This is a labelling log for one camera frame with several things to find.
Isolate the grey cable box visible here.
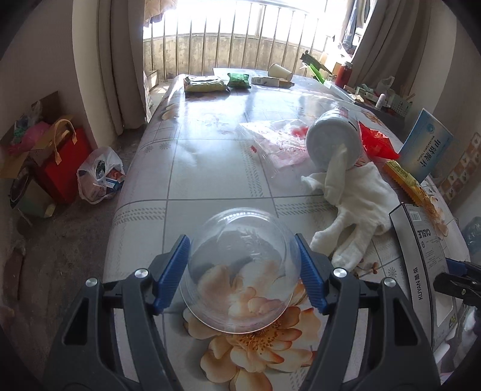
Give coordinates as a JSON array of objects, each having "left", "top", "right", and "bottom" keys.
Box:
[{"left": 390, "top": 203, "right": 457, "bottom": 350}]

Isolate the clear plastic dome lid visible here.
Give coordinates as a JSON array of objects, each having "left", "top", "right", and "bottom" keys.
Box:
[{"left": 180, "top": 208, "right": 301, "bottom": 334}]

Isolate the white cloth glove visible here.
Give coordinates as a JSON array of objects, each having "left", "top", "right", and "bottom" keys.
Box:
[{"left": 302, "top": 144, "right": 400, "bottom": 271}]

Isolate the yellow snack wrapper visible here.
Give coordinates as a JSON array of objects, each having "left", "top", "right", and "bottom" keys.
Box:
[{"left": 383, "top": 160, "right": 449, "bottom": 237}]

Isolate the clear pink plastic bag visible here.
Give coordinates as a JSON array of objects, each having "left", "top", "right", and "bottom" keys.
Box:
[{"left": 239, "top": 119, "right": 309, "bottom": 177}]

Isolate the red plastic bag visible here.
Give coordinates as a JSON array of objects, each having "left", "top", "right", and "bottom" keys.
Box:
[{"left": 358, "top": 122, "right": 400, "bottom": 161}]

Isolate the white AD milk bottle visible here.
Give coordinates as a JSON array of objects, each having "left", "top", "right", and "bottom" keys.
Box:
[{"left": 306, "top": 107, "right": 362, "bottom": 172}]

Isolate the blue medicine tablet box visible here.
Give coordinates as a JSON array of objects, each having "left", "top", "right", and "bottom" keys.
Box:
[{"left": 398, "top": 108, "right": 453, "bottom": 183}]

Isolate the floral plastic tablecloth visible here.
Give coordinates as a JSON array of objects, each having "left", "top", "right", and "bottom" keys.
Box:
[{"left": 103, "top": 77, "right": 404, "bottom": 390}]

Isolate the white plastic shopping bag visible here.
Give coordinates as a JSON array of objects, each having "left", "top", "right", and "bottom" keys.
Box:
[{"left": 77, "top": 146, "right": 126, "bottom": 205}]

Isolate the red gift bag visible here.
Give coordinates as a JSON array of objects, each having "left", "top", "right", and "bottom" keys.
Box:
[{"left": 30, "top": 117, "right": 92, "bottom": 205}]

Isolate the white lotion bottle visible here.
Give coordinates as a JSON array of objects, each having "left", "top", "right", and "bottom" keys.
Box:
[{"left": 376, "top": 93, "right": 386, "bottom": 109}]

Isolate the green plastic basket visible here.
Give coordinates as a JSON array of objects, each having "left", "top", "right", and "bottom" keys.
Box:
[{"left": 386, "top": 89, "right": 412, "bottom": 117}]

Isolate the red thermos bottle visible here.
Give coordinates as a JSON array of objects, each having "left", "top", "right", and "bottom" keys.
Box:
[{"left": 335, "top": 62, "right": 352, "bottom": 89}]

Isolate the yellow-green snack packet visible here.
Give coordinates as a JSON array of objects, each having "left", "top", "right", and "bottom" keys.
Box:
[{"left": 183, "top": 75, "right": 228, "bottom": 94}]

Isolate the white paper cup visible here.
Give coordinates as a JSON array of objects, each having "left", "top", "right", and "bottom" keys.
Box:
[{"left": 268, "top": 63, "right": 293, "bottom": 82}]

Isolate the green snack packet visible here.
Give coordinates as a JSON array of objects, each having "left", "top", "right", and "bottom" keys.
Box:
[{"left": 228, "top": 72, "right": 251, "bottom": 90}]

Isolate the beige curtain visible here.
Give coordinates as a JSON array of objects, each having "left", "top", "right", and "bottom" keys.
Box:
[{"left": 98, "top": 0, "right": 147, "bottom": 135}]

